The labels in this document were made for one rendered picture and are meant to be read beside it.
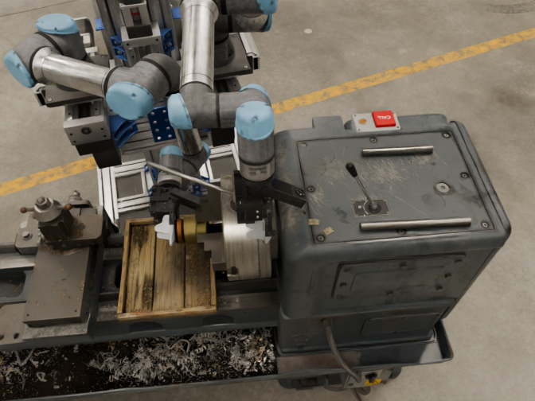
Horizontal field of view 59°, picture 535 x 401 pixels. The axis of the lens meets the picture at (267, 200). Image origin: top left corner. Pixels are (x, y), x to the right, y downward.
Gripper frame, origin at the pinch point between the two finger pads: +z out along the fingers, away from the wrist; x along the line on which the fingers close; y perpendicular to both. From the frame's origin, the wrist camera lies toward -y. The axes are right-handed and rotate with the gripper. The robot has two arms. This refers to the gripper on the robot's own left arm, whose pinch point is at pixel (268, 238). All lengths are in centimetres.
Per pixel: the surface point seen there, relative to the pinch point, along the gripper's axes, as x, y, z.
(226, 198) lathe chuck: -17.5, 9.8, 0.9
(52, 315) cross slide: -7, 62, 31
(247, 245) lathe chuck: -7.8, 5.0, 9.7
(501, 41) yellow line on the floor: -263, -205, 66
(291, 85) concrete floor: -229, -37, 75
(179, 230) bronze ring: -19.6, 24.2, 13.2
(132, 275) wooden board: -24, 43, 36
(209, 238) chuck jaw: -17.1, 15.7, 14.9
